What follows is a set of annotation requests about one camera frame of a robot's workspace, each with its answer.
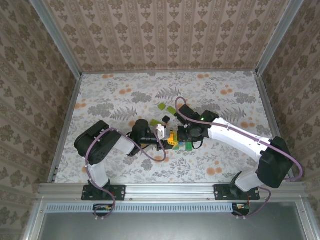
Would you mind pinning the green 2x4 lego brick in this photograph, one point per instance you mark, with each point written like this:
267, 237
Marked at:
189, 146

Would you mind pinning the lime 2x2 lego brick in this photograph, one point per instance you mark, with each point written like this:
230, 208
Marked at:
161, 106

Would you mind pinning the aluminium frame post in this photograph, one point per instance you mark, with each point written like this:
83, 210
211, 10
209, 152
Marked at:
57, 37
277, 37

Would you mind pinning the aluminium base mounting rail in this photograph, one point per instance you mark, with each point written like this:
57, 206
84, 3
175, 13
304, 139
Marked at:
170, 191

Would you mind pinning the grey metal panel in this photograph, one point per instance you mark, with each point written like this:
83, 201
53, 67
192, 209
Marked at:
170, 227

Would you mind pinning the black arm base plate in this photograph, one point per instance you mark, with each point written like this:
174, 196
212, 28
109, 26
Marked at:
117, 192
221, 192

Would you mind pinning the aluminium table side rail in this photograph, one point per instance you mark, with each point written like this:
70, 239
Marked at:
75, 87
266, 100

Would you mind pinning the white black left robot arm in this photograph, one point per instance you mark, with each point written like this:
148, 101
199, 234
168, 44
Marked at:
100, 142

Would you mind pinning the aluminium table end rail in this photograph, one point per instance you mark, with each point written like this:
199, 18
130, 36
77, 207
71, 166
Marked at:
170, 72

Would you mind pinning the green 2x2 lego brick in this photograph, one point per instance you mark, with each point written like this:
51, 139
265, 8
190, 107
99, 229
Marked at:
178, 148

